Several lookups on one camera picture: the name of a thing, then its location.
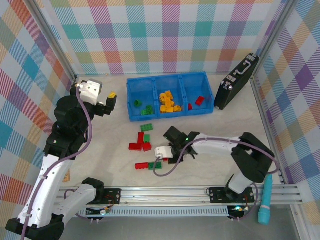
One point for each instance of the small circuit board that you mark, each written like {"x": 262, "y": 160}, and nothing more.
{"x": 237, "y": 208}
{"x": 104, "y": 211}

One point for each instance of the aluminium frame floor rail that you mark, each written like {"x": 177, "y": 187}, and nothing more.
{"x": 267, "y": 125}

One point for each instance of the small wooden tag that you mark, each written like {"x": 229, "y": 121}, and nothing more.
{"x": 67, "y": 177}

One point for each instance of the yellow lego brick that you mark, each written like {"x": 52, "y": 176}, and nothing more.
{"x": 162, "y": 97}
{"x": 170, "y": 102}
{"x": 177, "y": 108}
{"x": 169, "y": 94}
{"x": 171, "y": 109}
{"x": 163, "y": 109}

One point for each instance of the teal handheld tool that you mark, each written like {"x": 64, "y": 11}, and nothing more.
{"x": 265, "y": 212}

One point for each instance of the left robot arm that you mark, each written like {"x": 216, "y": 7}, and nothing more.
{"x": 50, "y": 185}

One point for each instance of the long green lego brick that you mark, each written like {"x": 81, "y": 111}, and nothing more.
{"x": 155, "y": 165}

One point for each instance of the aluminium frame post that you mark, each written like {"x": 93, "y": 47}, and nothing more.
{"x": 53, "y": 40}
{"x": 276, "y": 25}

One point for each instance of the blue three-compartment plastic bin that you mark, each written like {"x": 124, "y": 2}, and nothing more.
{"x": 140, "y": 87}

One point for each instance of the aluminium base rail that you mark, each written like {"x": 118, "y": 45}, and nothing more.
{"x": 162, "y": 195}

